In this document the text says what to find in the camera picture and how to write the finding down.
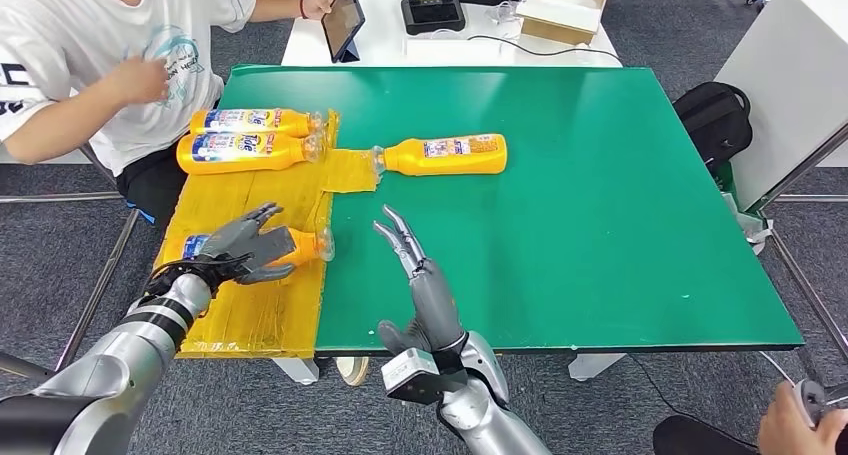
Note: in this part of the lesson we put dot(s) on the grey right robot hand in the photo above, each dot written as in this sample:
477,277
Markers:
437,306

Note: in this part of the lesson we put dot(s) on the person's hand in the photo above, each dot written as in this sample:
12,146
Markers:
788,435

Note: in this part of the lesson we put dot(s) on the person's left hand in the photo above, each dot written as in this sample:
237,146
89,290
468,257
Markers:
319,5

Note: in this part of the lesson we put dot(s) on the person's right hand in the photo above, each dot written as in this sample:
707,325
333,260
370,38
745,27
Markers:
140,81

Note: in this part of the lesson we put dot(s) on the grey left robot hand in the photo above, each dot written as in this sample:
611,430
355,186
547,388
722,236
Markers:
238,243

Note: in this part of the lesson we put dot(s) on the white handheld controller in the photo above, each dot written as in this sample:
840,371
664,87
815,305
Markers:
811,396

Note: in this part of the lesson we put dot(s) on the orange detergent bottle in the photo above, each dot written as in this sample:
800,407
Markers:
305,246
285,157
411,159
295,124

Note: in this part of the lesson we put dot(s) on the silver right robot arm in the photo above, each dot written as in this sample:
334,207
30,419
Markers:
484,425

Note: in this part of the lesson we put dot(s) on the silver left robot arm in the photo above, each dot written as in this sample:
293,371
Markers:
126,366

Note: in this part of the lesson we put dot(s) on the person's right forearm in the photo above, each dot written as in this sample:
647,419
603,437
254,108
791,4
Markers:
60,127

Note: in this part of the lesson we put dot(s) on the person's left forearm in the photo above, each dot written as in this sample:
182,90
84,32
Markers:
278,7

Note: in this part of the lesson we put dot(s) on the black tablet on stand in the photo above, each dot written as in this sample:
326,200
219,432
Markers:
344,20

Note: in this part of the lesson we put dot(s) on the white desk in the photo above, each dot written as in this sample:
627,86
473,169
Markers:
384,41

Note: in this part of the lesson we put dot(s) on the yellow taped board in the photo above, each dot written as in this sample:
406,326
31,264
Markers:
265,319

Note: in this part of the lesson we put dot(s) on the person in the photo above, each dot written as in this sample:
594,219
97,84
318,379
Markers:
696,439
66,28

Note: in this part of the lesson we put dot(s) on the tan tape roll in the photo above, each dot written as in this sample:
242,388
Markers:
352,371

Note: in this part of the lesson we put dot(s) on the black router with antennas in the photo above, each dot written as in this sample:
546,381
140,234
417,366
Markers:
432,11

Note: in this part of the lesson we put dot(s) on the white plastic bag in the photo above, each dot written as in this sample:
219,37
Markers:
752,225

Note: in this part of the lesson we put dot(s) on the green top table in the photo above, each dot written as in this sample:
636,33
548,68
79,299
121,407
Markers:
629,207

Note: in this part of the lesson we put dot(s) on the cardboard box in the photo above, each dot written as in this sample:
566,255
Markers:
552,33

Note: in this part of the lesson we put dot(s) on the white foam sheet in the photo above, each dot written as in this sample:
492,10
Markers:
558,11

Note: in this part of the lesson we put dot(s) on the white table, metal legs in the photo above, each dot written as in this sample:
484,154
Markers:
26,368
788,74

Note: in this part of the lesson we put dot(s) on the black backpack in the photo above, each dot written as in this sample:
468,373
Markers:
713,124

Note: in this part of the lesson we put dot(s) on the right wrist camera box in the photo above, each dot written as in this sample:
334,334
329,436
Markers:
407,372

